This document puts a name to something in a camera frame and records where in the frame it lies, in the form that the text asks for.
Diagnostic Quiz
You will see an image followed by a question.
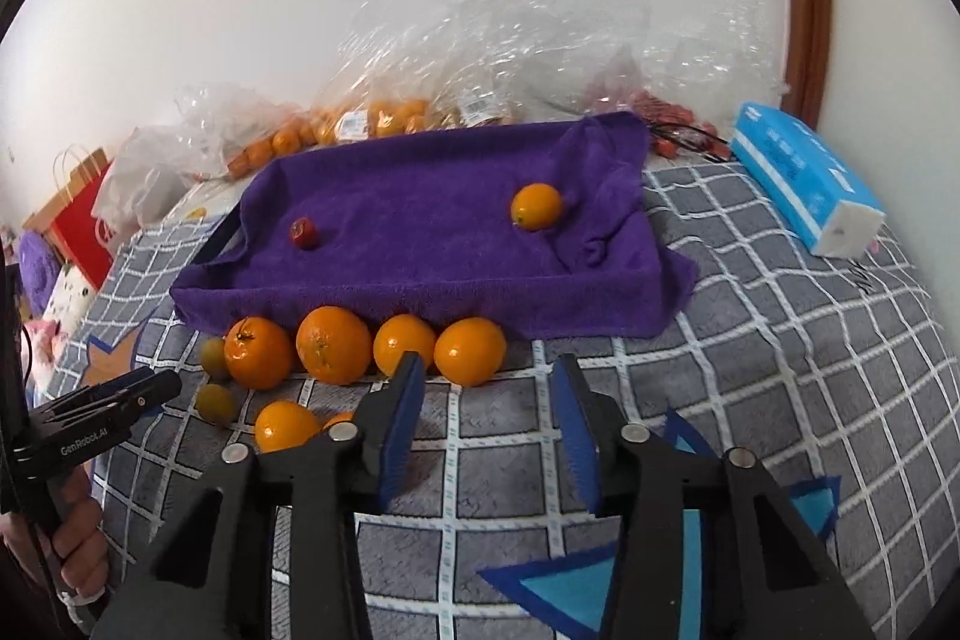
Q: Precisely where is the small orange back row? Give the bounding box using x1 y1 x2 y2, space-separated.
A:
373 314 436 377

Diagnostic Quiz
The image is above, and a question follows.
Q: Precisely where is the small orange row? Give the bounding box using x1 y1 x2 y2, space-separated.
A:
254 399 322 453
373 314 436 377

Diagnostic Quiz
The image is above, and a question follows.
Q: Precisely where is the green-brown small fruit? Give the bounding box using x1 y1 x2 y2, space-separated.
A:
199 338 231 383
195 383 239 427

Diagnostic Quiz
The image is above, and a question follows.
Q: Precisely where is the small red fruit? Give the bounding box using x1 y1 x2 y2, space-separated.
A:
290 218 320 250

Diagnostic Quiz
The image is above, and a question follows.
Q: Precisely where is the oval orange fruit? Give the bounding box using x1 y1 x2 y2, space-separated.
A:
509 182 565 232

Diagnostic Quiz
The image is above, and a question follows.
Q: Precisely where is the left hand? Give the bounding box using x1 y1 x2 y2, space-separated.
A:
2 466 109 598

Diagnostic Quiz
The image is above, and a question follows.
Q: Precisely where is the large orange front row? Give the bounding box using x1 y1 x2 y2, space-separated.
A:
322 411 353 431

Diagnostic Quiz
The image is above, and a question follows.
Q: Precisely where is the large orange row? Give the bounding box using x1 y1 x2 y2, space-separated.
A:
322 411 353 431
296 305 373 385

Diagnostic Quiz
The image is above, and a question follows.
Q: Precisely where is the small orange front row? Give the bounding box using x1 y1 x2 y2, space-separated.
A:
254 399 322 453

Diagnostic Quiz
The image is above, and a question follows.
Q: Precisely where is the large orange back row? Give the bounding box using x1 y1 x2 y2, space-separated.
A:
296 305 373 385

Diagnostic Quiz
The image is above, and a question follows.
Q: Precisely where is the orange with stem left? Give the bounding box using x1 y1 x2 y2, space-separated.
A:
224 317 295 392

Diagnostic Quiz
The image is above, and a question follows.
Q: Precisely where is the purple plush toy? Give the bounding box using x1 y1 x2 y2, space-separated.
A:
18 230 62 315

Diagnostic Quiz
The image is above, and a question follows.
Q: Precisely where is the orange back row right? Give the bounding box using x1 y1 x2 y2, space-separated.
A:
433 317 508 388

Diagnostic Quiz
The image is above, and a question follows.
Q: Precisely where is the red paper shopping bag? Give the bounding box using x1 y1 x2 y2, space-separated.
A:
23 145 139 287

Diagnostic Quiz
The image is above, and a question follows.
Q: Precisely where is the grey checked bed cover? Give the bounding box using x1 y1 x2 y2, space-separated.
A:
50 163 958 638

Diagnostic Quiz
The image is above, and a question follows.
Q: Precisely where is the black tray under towel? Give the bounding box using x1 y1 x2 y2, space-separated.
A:
192 203 245 266

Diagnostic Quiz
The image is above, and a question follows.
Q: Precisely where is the purple towel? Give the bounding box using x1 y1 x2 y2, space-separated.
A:
171 112 698 339

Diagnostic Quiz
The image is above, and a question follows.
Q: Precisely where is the white plastic bag left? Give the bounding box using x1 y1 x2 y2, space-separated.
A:
89 84 303 233

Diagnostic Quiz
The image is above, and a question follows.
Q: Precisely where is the blue white tissue pack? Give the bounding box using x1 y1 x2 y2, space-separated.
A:
731 103 885 260

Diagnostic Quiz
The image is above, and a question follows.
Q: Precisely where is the red dates pile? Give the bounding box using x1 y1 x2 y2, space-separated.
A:
592 89 732 163

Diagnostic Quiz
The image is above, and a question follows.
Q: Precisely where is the clear plastic bag of oranges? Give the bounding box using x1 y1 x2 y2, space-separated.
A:
174 37 516 181

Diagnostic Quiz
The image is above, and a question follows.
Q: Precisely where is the clear crumpled plastic bag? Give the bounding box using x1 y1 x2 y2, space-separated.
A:
332 0 788 128

